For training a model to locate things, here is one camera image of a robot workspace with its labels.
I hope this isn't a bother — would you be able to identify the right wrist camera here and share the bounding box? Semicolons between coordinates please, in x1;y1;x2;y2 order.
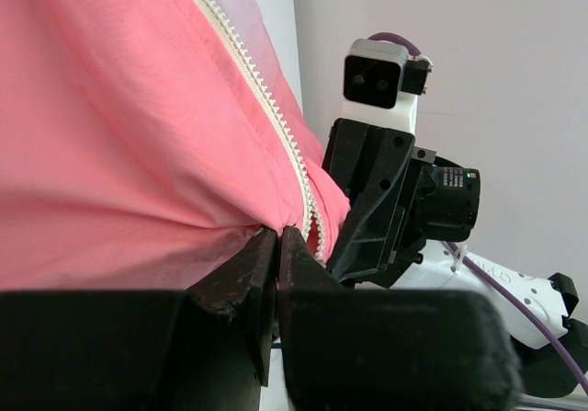
341;32;433;134

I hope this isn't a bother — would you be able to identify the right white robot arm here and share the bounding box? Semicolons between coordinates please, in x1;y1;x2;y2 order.
322;119;587;398

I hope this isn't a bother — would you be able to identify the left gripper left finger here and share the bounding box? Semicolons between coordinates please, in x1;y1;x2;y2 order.
1;229;277;410

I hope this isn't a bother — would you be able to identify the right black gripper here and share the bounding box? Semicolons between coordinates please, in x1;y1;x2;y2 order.
322;118;481;289

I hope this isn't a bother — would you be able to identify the pink hooded zip jacket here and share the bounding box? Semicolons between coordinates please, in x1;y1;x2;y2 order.
1;0;350;290

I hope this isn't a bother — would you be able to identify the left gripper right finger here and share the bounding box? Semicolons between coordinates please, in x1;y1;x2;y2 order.
278;227;522;410

